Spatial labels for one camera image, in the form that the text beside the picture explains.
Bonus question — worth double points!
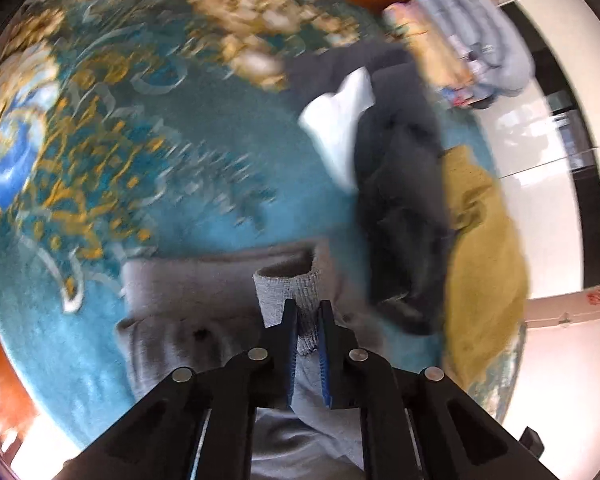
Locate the dark grey garment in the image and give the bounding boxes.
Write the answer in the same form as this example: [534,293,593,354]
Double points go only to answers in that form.
[284,40,453,337]

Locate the peach patterned garment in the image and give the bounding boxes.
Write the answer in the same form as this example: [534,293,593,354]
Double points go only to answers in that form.
[382,2,476,93]

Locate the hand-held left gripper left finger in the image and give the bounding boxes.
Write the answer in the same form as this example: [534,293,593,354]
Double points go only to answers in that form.
[55,299,299,480]

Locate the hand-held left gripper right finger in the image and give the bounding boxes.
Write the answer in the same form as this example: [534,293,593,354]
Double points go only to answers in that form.
[316,300,556,480]

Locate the teal floral patterned rug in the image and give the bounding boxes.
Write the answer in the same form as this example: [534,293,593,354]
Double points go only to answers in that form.
[0,0,528,453]

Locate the mustard yellow garment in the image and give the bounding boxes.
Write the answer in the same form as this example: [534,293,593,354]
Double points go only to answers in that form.
[437,145,531,386]

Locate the light blue garment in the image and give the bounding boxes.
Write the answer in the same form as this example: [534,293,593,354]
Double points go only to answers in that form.
[405,0,535,98]

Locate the white garment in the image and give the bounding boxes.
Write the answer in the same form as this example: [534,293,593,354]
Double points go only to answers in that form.
[298,67,377,193]

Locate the grey sweatshirt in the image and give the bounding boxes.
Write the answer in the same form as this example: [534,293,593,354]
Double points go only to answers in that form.
[114,243,381,480]

